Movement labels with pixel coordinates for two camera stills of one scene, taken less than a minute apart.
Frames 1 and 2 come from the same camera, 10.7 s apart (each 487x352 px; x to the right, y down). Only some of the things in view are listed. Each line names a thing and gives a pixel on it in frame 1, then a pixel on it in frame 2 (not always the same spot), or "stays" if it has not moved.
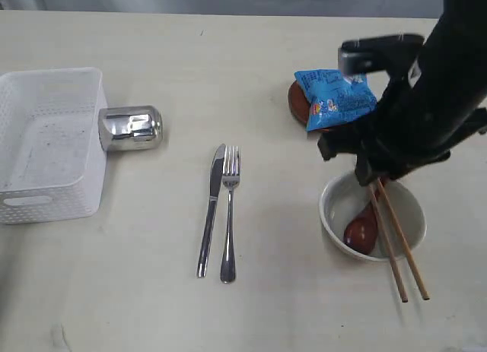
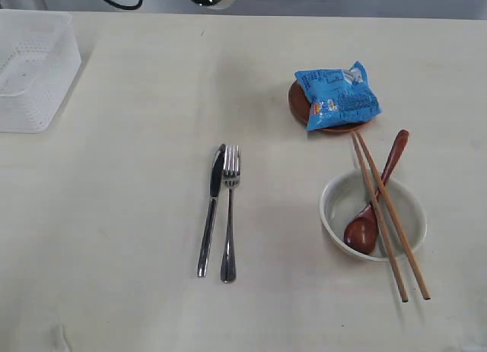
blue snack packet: [335, 98] stays
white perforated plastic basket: [53, 144] → [39, 61]
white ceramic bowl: [345, 194] stays
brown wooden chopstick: [399, 285] stays
